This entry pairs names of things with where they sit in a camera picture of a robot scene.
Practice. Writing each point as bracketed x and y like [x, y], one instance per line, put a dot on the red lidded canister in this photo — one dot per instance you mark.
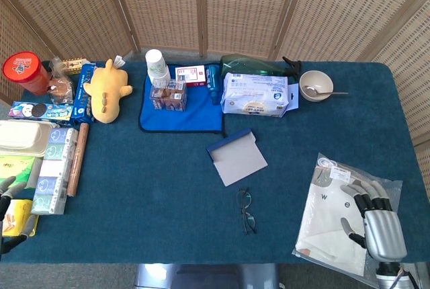
[23, 70]

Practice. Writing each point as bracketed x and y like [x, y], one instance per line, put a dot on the teal table cloth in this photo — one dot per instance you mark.
[151, 185]

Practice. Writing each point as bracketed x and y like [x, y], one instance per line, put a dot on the blue cloth mat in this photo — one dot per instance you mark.
[181, 121]

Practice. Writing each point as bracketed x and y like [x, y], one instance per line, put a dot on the yellow plush toy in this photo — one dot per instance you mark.
[105, 90]

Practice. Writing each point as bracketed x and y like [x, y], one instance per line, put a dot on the small blue bottle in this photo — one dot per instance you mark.
[212, 80]

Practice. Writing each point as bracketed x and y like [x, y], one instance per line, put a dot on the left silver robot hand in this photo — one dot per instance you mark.
[13, 186]

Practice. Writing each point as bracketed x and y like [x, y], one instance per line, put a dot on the bagged white cloth package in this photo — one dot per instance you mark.
[322, 221]

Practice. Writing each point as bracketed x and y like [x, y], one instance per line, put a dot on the Oreo cookie box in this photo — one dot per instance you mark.
[40, 111]

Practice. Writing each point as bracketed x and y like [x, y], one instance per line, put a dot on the black eyeglasses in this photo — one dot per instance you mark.
[244, 199]

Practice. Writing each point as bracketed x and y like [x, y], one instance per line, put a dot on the small tan printed box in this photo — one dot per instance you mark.
[75, 65]

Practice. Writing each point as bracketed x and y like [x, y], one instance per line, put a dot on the pastel tissue packet bundle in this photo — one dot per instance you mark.
[53, 168]

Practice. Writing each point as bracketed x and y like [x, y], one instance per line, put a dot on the grey blue glasses pouch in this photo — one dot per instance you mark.
[238, 164]

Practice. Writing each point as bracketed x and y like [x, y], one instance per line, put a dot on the bagged brown bread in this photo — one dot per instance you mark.
[60, 89]

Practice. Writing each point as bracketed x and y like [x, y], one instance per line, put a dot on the yellow snack bag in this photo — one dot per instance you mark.
[20, 210]

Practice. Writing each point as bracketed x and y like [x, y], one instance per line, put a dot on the green tissue pack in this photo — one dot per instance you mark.
[16, 164]

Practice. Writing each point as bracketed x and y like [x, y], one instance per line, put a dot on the metal spoon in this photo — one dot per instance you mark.
[310, 90]

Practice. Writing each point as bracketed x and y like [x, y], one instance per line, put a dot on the white wet wipes pack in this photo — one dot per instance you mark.
[252, 97]

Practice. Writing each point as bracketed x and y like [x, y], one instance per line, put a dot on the blue cookie box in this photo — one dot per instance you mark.
[82, 101]

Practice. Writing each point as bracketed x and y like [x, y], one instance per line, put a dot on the wooden rolling pin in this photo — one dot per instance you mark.
[78, 158]

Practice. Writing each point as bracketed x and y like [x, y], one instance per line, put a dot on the white clamshell food container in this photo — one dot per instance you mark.
[23, 137]

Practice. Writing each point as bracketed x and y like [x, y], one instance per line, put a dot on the stack of paper cups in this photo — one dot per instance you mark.
[156, 64]

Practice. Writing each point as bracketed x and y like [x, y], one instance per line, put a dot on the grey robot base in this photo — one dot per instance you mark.
[201, 277]

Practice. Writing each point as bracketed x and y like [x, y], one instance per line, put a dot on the woven wooden folding screen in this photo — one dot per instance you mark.
[235, 6]

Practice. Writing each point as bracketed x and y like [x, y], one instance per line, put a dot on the small brown box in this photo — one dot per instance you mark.
[168, 97]

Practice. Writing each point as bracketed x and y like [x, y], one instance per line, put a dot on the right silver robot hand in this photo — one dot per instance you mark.
[383, 232]

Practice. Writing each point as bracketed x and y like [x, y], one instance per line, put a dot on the green spray bottle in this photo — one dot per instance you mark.
[245, 64]

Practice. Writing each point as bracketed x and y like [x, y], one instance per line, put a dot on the beige bowl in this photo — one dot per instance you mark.
[319, 79]

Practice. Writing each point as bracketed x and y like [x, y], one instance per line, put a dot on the red and white box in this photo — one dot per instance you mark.
[191, 74]

